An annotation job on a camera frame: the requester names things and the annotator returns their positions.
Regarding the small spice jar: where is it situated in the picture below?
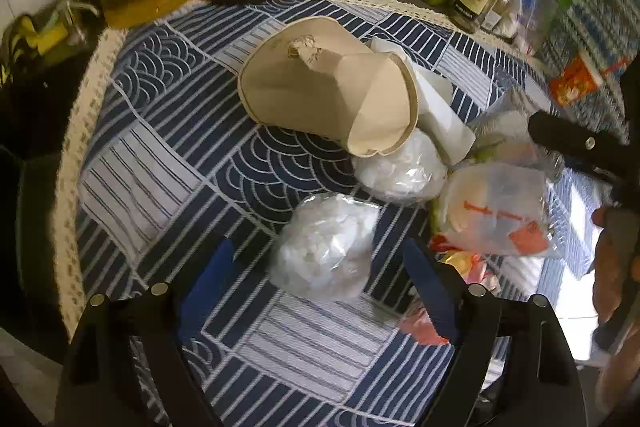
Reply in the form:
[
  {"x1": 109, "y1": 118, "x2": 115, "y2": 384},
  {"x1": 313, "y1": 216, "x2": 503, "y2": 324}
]
[{"x1": 480, "y1": 0, "x2": 518, "y2": 36}]

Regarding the clear bag of white scraps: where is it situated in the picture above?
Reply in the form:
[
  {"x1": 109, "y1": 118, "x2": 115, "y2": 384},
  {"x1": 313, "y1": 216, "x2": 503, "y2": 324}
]
[
  {"x1": 267, "y1": 193, "x2": 382, "y2": 300},
  {"x1": 352, "y1": 129, "x2": 448, "y2": 206}
]

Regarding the blue clear plastic bag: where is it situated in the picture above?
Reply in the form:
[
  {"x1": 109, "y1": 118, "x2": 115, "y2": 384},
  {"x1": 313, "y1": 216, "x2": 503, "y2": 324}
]
[{"x1": 515, "y1": 0, "x2": 572, "y2": 54}]

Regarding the red yellow snack wrapper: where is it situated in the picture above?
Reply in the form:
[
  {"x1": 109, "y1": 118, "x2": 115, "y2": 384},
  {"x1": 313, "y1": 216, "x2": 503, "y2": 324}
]
[{"x1": 429, "y1": 234, "x2": 501, "y2": 294}]

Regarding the crushed brown paper bowl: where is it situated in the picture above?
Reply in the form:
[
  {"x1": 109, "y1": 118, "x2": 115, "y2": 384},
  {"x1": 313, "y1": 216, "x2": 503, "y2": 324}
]
[{"x1": 237, "y1": 18, "x2": 420, "y2": 158}]

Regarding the person's right forearm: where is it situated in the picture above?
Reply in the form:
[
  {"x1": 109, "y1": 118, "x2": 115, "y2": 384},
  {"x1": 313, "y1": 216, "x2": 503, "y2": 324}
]
[{"x1": 595, "y1": 347, "x2": 640, "y2": 427}]

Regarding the person's right hand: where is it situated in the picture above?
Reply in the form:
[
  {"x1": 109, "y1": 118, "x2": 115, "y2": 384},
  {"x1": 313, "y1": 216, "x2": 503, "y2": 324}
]
[{"x1": 591, "y1": 206, "x2": 623, "y2": 324}]

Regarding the red plastic wrapper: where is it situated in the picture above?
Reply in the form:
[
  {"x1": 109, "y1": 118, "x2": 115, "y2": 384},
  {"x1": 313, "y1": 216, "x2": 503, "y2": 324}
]
[{"x1": 399, "y1": 301, "x2": 451, "y2": 347}]

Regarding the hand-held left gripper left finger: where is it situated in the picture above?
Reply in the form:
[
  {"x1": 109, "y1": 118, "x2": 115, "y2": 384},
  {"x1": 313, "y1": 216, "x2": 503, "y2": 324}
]
[{"x1": 55, "y1": 239, "x2": 236, "y2": 427}]

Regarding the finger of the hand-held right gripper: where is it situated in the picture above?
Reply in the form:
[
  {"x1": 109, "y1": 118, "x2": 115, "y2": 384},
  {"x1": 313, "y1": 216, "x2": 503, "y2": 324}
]
[{"x1": 527, "y1": 111, "x2": 633, "y2": 180}]

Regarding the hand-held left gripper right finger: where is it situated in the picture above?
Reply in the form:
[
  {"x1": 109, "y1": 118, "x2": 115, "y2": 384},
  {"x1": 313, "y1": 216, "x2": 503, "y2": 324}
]
[{"x1": 402, "y1": 237, "x2": 588, "y2": 427}]

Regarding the clear bag with orange print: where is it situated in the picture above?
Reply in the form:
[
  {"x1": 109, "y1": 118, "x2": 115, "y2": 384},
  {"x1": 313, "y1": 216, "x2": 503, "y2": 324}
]
[{"x1": 435, "y1": 162, "x2": 563, "y2": 258}]

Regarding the blue patterned tablecloth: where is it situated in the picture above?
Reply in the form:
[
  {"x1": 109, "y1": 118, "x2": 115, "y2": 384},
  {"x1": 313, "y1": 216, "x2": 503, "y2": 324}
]
[{"x1": 52, "y1": 0, "x2": 626, "y2": 427}]

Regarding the orange paper packet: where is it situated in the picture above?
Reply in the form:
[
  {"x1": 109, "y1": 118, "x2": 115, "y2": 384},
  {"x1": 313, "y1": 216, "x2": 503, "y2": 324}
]
[{"x1": 549, "y1": 54, "x2": 606, "y2": 108}]

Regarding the white tissue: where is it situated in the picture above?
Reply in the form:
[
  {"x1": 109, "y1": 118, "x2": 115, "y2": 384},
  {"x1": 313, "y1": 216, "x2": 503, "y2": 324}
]
[{"x1": 370, "y1": 38, "x2": 477, "y2": 166}]

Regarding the blue patterned bedsheet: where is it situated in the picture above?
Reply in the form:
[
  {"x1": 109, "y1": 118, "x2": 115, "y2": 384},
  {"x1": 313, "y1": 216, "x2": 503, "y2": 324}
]
[{"x1": 540, "y1": 0, "x2": 640, "y2": 142}]

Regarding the crumpled clear plastic wrap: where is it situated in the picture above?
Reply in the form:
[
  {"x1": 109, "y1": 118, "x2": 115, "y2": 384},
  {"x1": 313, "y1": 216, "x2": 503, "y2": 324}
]
[{"x1": 470, "y1": 92, "x2": 566, "y2": 182}]

